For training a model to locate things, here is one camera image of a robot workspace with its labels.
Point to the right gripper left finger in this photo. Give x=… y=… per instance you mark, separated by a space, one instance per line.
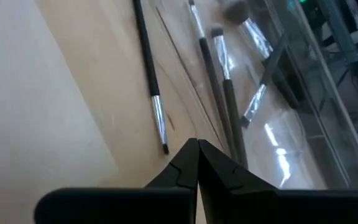
x=154 y=202

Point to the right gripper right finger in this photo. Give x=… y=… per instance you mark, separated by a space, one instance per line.
x=244 y=202

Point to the thick black paintbrush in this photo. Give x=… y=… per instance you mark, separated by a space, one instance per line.
x=256 y=37

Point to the clear plastic bin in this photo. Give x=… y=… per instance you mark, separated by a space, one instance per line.
x=306 y=149

